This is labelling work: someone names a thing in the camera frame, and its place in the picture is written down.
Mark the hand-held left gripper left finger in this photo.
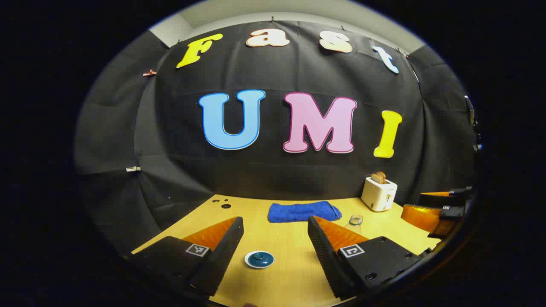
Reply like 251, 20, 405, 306
124, 216, 244, 298

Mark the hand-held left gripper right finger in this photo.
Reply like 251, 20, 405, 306
307, 215, 423, 300

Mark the blue teacup with white inside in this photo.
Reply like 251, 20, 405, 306
244, 250, 275, 270

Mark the white toaster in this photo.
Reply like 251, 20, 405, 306
361, 176, 398, 212

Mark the blue towel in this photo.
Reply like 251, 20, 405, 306
267, 201, 343, 223

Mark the black backdrop cloth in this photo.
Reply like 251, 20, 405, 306
73, 19, 480, 256

